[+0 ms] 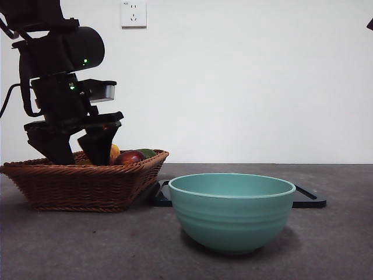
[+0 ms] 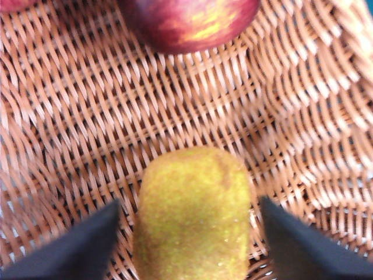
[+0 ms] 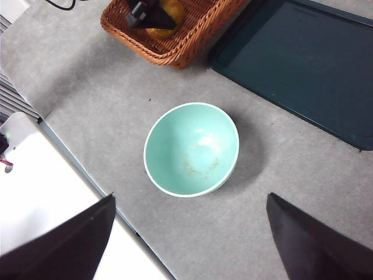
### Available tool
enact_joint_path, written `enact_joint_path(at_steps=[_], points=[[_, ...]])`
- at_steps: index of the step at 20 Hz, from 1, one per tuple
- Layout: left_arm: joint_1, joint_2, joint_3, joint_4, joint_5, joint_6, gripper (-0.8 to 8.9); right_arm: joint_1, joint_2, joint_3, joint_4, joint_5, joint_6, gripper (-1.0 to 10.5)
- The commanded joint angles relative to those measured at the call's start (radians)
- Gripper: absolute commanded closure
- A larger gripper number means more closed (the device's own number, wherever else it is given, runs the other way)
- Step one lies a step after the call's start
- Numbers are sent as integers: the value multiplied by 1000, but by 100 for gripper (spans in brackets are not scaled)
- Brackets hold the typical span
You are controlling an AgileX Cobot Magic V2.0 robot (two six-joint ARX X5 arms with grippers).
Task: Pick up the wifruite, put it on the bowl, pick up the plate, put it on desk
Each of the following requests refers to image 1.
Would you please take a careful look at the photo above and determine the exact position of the black rectangular tray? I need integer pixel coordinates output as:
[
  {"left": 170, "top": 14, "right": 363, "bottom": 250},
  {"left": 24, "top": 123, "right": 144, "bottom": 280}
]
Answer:
[{"left": 150, "top": 180, "right": 327, "bottom": 209}]

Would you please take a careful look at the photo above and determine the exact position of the teal ribbed bowl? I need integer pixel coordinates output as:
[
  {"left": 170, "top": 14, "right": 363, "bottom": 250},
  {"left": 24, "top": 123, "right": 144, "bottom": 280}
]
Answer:
[{"left": 168, "top": 173, "right": 297, "bottom": 257}]

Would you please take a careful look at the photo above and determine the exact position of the white wall socket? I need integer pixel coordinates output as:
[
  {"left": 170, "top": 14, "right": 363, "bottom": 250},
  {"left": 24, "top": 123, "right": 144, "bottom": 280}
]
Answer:
[{"left": 121, "top": 0, "right": 148, "bottom": 30}]

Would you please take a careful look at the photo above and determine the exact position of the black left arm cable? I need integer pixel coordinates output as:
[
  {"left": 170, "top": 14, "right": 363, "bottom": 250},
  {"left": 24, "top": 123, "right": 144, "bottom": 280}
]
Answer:
[{"left": 0, "top": 83, "right": 23, "bottom": 119}]

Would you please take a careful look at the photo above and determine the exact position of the brown wicker basket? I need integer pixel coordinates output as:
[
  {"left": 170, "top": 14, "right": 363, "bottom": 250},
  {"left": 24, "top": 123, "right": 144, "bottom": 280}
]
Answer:
[{"left": 0, "top": 149, "right": 170, "bottom": 214}]

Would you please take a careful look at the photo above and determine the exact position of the dark red plum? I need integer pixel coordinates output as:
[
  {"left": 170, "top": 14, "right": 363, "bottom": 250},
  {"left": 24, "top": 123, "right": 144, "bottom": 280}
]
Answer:
[{"left": 114, "top": 150, "right": 147, "bottom": 166}]

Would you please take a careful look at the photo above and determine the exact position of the red yellow apple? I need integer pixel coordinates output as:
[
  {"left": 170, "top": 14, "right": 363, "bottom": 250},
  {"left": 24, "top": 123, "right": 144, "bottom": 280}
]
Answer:
[{"left": 109, "top": 143, "right": 121, "bottom": 164}]

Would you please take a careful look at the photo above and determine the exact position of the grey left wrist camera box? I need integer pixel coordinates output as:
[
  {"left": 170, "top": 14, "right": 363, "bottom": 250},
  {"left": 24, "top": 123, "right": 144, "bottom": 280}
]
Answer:
[{"left": 78, "top": 79, "right": 117, "bottom": 103}]

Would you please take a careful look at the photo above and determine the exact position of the green avocado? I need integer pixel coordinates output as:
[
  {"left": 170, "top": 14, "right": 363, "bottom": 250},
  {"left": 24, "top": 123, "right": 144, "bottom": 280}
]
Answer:
[{"left": 136, "top": 149, "right": 157, "bottom": 160}]

